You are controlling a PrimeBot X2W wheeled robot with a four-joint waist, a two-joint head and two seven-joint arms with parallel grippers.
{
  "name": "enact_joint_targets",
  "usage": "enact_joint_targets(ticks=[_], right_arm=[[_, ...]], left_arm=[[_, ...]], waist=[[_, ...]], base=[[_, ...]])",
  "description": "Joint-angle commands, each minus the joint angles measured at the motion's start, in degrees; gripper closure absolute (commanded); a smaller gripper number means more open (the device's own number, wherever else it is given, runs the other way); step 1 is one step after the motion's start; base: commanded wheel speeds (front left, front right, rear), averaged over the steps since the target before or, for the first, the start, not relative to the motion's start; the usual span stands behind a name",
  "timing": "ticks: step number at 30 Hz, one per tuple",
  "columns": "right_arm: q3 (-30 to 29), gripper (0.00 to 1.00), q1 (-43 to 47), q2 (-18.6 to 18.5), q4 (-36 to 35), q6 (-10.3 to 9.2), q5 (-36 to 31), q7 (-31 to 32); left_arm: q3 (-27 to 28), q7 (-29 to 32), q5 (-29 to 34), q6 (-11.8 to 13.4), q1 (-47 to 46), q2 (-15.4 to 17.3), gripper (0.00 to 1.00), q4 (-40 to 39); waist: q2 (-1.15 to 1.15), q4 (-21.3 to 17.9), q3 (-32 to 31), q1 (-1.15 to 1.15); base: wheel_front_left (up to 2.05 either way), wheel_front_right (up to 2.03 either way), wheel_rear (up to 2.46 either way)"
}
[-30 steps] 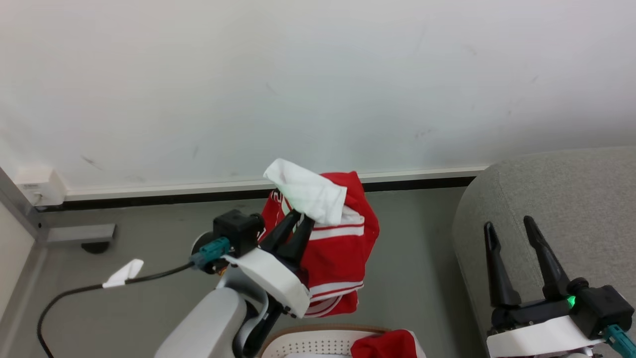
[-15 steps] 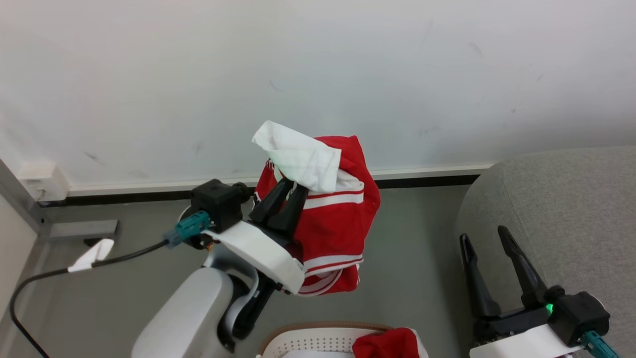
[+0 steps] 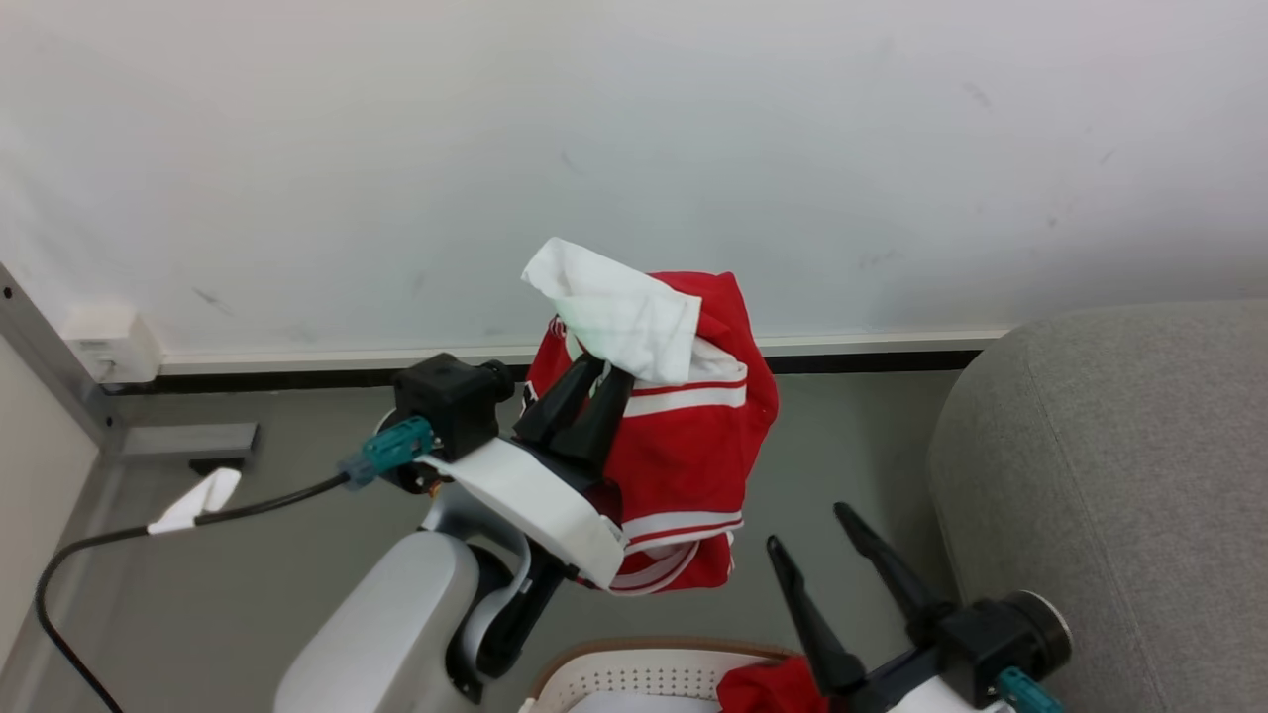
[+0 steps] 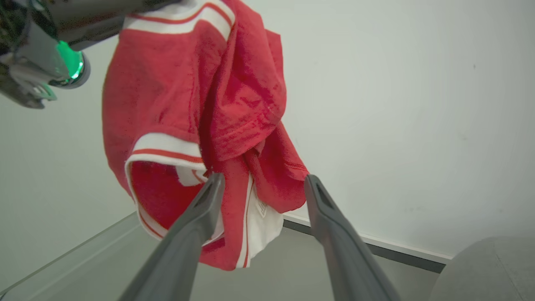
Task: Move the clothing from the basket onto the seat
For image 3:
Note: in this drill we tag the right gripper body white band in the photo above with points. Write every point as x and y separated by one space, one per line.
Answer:
921 693

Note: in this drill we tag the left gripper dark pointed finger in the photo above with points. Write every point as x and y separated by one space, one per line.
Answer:
560 406
600 421

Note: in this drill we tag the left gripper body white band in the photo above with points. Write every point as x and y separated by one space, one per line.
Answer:
535 500

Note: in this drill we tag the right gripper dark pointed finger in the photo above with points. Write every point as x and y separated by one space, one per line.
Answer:
812 624
892 564

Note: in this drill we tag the red white striped jersey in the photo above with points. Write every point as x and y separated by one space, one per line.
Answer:
684 456

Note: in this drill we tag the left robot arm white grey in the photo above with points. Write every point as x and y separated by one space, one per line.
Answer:
376 634

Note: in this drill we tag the white perforated basket brown rim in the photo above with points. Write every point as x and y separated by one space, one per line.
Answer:
634 675

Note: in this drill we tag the red garment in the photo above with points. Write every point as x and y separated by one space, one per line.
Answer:
768 688

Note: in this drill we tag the white cloth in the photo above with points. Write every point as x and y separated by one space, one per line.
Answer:
644 705

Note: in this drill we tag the white black baseboard strip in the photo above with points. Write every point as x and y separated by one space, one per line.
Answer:
347 362

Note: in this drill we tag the grey fabric sofa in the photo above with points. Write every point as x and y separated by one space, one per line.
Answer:
1119 495

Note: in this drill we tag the white tape tag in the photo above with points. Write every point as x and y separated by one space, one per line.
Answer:
193 503

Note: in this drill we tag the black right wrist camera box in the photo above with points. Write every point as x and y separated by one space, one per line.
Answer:
1001 639

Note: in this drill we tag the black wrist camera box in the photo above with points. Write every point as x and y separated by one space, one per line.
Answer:
1001 639
446 401

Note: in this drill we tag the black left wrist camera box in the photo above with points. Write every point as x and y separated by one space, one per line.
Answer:
446 401

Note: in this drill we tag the black frame foot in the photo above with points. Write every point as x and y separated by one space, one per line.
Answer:
216 465

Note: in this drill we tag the white wall box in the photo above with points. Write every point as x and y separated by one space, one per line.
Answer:
111 345

